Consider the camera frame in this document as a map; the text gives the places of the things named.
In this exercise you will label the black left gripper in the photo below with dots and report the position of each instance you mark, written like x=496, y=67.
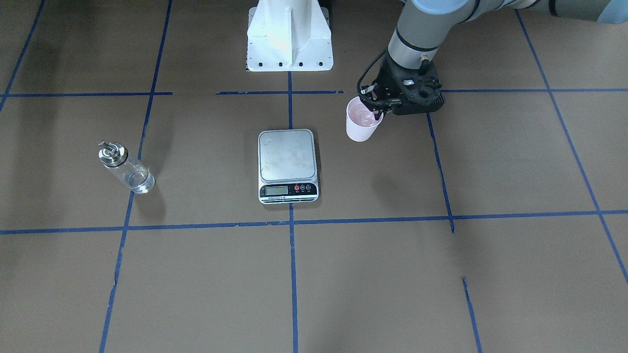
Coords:
x=391, y=75

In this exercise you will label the pink plastic cup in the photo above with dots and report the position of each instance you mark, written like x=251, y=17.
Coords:
x=361, y=122

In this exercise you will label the clear glass sauce bottle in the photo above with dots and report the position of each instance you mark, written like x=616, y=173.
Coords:
x=124, y=166

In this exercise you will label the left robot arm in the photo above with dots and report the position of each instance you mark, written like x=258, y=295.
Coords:
x=423, y=25

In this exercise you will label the grey digital kitchen scale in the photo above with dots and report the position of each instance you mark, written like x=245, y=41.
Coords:
x=287, y=167

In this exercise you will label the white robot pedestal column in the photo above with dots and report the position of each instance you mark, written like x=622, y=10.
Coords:
x=289, y=36

